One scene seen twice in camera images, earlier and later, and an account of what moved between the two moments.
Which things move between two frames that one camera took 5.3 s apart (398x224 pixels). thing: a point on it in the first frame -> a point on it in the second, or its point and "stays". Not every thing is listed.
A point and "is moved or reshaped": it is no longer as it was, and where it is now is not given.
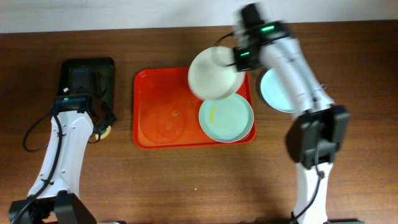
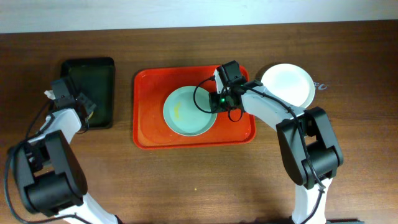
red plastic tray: x=166 y=111 stays
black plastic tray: x=89 y=75 stays
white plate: x=211 y=74 is moved or reshaped
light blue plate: x=228 y=119 -> x=186 y=111
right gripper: x=244 y=68 -> x=214 y=106
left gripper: x=101 y=112 -> x=86 y=103
